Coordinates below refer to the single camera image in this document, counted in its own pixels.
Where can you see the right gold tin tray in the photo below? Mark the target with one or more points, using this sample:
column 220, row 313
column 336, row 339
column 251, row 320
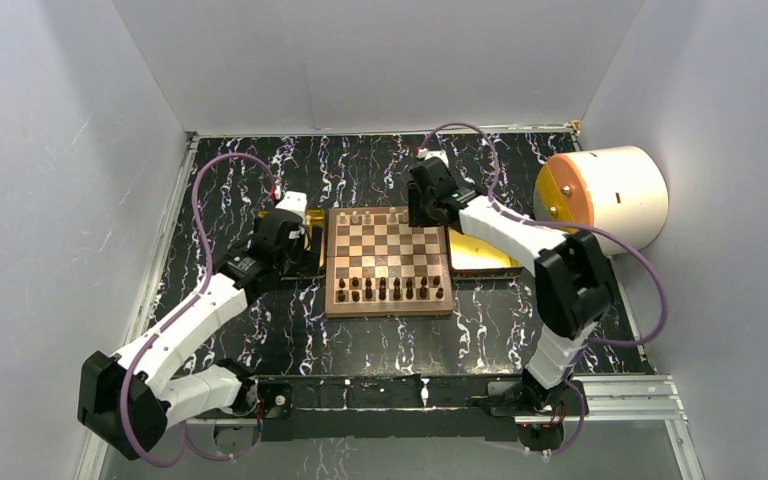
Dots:
column 472, row 258

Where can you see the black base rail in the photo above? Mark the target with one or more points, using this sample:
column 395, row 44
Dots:
column 504, row 409

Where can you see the wooden chess board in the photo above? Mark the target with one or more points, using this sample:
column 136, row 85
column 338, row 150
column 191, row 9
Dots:
column 390, row 251

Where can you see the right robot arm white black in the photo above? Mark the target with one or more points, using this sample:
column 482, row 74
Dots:
column 572, row 290

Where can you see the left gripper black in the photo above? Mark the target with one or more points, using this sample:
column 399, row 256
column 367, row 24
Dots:
column 306, row 260

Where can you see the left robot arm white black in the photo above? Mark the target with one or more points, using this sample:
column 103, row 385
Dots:
column 130, row 398

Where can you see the left gold tin tray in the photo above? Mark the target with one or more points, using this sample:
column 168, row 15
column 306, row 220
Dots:
column 314, row 232

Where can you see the white cylinder orange lid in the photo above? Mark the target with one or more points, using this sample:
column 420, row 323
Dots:
column 620, row 190

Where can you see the gold tin tray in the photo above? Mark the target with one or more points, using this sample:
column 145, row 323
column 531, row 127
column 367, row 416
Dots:
column 314, row 232
column 472, row 258

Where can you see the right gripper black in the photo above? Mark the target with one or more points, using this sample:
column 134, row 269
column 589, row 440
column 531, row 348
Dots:
column 415, row 216

